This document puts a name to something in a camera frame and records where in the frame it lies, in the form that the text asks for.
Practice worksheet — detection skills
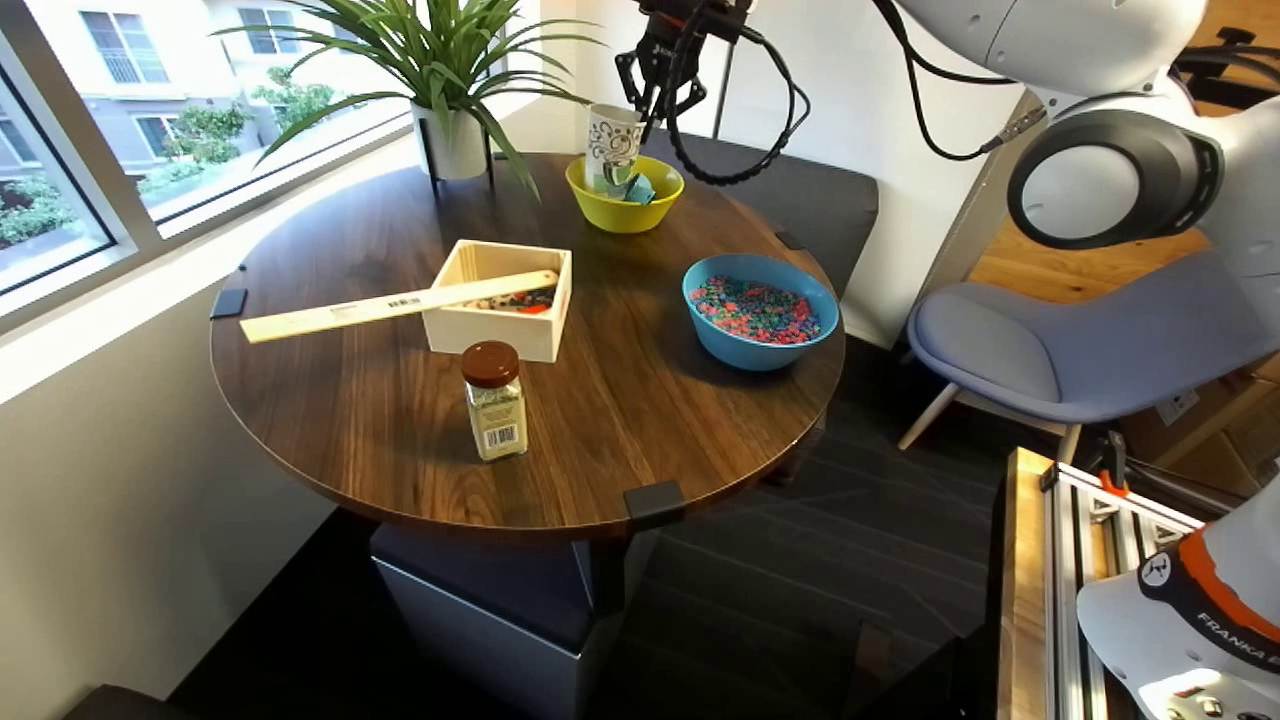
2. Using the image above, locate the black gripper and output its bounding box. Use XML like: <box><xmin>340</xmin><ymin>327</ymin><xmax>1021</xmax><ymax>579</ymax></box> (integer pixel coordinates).
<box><xmin>617</xmin><ymin>0</ymin><xmax>753</xmax><ymax>125</ymax></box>

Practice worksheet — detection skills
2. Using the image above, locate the patterned white paper cup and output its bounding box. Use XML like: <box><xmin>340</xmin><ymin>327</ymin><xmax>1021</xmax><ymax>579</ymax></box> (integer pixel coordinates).
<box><xmin>584</xmin><ymin>102</ymin><xmax>643</xmax><ymax>190</ymax></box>

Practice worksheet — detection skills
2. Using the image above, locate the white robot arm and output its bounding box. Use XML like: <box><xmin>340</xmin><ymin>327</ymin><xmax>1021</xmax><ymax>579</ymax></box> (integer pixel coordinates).
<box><xmin>617</xmin><ymin>0</ymin><xmax>1280</xmax><ymax>342</ymax></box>

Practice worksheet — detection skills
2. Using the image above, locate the yellow bowl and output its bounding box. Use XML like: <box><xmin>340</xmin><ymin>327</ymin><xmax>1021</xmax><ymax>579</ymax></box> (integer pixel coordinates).
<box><xmin>563</xmin><ymin>157</ymin><xmax>686</xmax><ymax>235</ymax></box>

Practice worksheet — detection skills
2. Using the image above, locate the blue bowl of beads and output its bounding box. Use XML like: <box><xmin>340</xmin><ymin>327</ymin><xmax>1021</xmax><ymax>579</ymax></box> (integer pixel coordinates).
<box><xmin>680</xmin><ymin>254</ymin><xmax>841</xmax><ymax>373</ymax></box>

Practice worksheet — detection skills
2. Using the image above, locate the teal plastic scoop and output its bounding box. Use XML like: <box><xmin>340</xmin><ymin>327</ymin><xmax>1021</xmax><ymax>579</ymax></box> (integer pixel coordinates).
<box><xmin>599</xmin><ymin>171</ymin><xmax>655</xmax><ymax>202</ymax></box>

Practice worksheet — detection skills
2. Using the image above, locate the potted green plant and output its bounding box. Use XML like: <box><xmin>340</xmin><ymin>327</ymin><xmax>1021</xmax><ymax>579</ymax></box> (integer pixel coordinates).
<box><xmin>267</xmin><ymin>0</ymin><xmax>597</xmax><ymax>179</ymax></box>

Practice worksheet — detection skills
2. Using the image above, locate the white wooden box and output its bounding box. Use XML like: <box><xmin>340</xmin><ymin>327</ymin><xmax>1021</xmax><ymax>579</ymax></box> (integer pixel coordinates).
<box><xmin>426</xmin><ymin>239</ymin><xmax>572</xmax><ymax>362</ymax></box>

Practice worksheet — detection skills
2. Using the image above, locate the round wooden table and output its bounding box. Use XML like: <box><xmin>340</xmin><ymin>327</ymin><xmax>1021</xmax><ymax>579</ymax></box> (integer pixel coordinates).
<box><xmin>212</xmin><ymin>157</ymin><xmax>846</xmax><ymax>536</ymax></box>

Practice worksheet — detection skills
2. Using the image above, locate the spice jar brown lid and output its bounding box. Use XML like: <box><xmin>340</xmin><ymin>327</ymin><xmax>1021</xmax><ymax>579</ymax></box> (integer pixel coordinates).
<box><xmin>459</xmin><ymin>340</ymin><xmax>528</xmax><ymax>458</ymax></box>

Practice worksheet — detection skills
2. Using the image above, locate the grey-blue chair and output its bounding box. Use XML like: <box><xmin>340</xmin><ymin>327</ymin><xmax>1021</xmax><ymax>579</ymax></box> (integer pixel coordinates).
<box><xmin>895</xmin><ymin>253</ymin><xmax>1280</xmax><ymax>458</ymax></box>

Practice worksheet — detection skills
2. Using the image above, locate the grey storage box under table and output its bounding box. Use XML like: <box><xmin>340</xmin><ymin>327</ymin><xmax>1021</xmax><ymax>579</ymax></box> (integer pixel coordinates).
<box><xmin>370</xmin><ymin>523</ymin><xmax>629</xmax><ymax>720</ymax></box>

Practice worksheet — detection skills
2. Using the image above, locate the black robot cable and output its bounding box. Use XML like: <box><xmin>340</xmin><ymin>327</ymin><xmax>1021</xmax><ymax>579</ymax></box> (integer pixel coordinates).
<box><xmin>664</xmin><ymin>0</ymin><xmax>1044</xmax><ymax>190</ymax></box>

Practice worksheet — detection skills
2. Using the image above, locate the aluminium frame rail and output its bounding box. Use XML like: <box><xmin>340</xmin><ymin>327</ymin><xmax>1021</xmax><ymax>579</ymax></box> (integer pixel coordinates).
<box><xmin>997</xmin><ymin>446</ymin><xmax>1198</xmax><ymax>720</ymax></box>

